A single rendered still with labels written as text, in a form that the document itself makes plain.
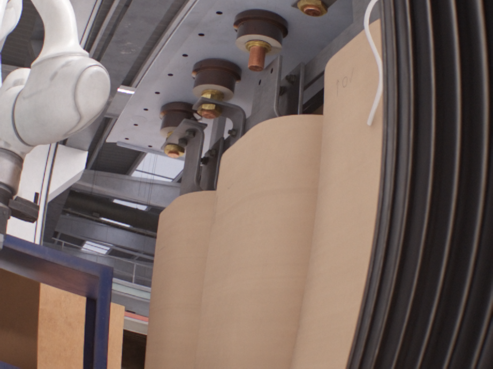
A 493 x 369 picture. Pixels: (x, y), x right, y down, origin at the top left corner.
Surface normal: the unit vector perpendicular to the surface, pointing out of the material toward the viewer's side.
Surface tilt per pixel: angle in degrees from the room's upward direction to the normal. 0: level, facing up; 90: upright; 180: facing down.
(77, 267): 90
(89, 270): 90
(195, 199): 90
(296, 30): 180
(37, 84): 102
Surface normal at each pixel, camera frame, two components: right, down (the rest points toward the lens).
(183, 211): -0.76, -0.31
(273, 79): -0.93, -0.23
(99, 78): 0.80, 0.06
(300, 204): -0.37, -0.36
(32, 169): 0.34, -0.28
